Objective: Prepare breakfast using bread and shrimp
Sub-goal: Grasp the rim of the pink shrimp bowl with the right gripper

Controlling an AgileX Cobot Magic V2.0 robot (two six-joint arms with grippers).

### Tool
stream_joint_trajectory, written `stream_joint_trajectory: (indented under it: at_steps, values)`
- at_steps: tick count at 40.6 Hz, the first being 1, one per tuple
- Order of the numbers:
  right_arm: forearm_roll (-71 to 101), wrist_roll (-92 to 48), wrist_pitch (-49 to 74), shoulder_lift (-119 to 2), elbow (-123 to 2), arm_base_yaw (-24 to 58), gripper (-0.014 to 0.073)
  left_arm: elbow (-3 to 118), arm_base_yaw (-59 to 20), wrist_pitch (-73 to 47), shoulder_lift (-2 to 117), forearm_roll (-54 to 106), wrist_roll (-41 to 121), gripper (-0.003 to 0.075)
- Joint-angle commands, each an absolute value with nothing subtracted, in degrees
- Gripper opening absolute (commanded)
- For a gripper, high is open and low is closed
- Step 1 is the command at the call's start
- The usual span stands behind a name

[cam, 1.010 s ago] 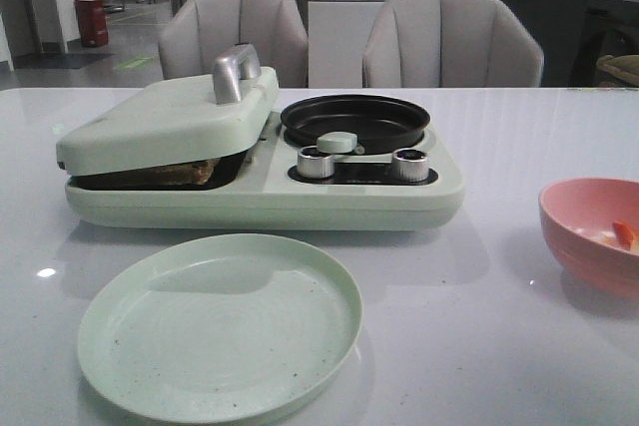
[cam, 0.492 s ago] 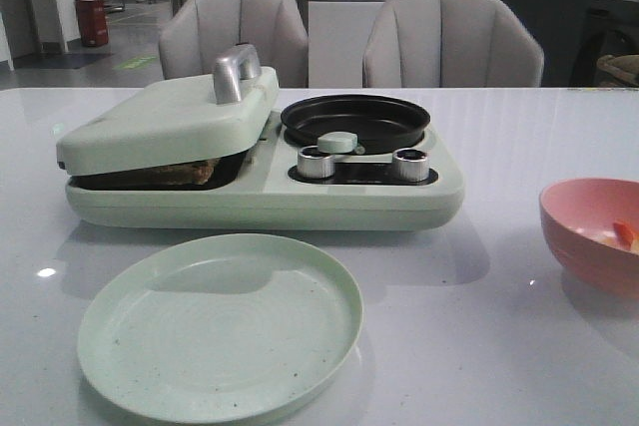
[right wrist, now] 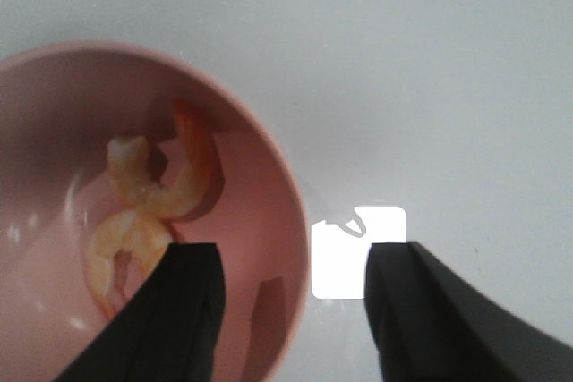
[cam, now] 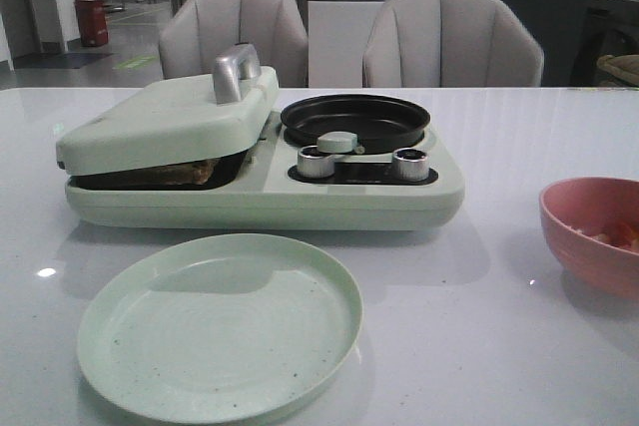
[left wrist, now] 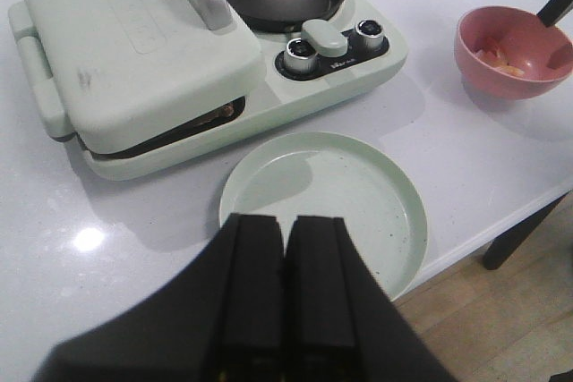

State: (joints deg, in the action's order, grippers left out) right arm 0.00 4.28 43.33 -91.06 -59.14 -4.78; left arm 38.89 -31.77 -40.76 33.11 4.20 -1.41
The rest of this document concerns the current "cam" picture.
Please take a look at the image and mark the white bread slice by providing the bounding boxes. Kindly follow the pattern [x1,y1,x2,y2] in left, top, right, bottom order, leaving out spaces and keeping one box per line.
[73,159,221,190]

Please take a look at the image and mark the mint green sandwich maker lid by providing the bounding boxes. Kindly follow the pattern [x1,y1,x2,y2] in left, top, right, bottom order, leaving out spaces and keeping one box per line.
[56,66,279,177]

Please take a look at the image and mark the pink bowl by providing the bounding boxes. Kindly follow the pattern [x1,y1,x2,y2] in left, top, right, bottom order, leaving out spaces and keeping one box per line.
[539,177,638,300]

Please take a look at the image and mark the orange shrimp piece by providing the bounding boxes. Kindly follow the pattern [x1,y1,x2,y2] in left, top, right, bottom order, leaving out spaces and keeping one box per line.
[575,221,638,252]

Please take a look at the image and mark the left silver knob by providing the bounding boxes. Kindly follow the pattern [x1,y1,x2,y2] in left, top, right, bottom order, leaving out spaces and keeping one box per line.
[296,145,334,180]

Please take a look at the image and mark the silver knob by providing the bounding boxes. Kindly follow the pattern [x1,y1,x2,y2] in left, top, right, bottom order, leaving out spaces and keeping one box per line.
[296,145,334,180]
[391,148,430,182]

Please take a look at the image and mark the black round frying pan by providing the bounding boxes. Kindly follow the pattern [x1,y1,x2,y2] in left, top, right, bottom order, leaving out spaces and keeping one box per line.
[281,94,430,155]

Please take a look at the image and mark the right silver knob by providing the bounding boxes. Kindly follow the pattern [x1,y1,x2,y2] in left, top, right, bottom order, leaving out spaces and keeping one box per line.
[391,148,430,182]

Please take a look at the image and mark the mint green round plate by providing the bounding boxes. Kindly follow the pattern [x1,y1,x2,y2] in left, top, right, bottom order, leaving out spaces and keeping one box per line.
[77,233,362,425]

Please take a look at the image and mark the left grey armchair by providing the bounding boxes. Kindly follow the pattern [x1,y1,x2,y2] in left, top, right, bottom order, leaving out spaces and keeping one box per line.
[159,0,309,88]

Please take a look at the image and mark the grey armchair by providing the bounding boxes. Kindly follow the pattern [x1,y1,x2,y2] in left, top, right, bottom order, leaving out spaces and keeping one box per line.
[159,0,309,88]
[362,0,544,88]

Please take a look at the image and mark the right grey armchair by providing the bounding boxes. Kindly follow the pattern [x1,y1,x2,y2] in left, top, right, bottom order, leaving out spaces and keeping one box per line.
[362,0,544,88]

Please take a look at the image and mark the white cabinet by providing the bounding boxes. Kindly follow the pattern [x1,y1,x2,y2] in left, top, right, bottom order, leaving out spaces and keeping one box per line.
[308,0,386,88]

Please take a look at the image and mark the red trash bin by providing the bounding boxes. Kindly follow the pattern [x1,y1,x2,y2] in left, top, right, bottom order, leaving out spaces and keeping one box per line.
[74,0,109,47]

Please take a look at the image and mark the dark blue floor mat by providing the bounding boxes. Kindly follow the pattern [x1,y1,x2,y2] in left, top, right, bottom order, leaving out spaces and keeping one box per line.
[13,52,112,70]

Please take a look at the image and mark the dark grey counter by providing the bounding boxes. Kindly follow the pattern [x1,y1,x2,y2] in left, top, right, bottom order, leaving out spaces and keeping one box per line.
[502,0,638,87]

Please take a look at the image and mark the mint green pan handle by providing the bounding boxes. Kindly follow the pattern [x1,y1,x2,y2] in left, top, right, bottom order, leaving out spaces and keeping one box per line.
[317,131,365,155]

